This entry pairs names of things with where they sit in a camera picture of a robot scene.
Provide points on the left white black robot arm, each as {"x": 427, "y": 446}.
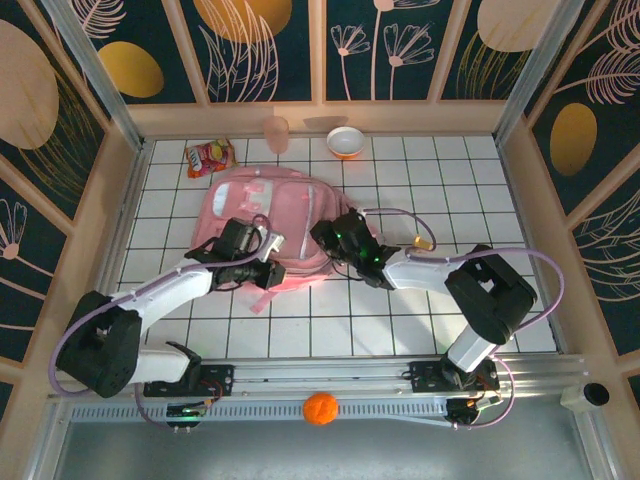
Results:
{"x": 170, "y": 290}

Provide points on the aluminium frame post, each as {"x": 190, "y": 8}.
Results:
{"x": 99, "y": 75}
{"x": 533, "y": 75}

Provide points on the beige corner camera box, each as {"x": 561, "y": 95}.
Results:
{"x": 595, "y": 395}

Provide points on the colourful candy snack bag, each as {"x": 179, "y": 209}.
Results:
{"x": 210, "y": 159}

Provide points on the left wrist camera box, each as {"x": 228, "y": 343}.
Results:
{"x": 271, "y": 244}

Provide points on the right aluminium frame post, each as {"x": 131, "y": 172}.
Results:
{"x": 533, "y": 75}

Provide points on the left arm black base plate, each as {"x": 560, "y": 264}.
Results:
{"x": 220, "y": 380}

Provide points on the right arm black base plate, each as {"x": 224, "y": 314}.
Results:
{"x": 425, "y": 377}

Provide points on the aluminium mounting rail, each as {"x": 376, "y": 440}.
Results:
{"x": 320, "y": 375}

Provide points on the orange bowl white inside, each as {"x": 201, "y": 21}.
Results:
{"x": 345, "y": 141}

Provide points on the left aluminium frame post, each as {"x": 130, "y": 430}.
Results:
{"x": 99, "y": 75}

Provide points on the orange ball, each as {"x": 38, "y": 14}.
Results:
{"x": 320, "y": 408}

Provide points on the pink school backpack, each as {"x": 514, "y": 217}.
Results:
{"x": 295, "y": 215}

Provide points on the pink translucent plastic cup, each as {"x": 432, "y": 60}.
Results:
{"x": 276, "y": 135}

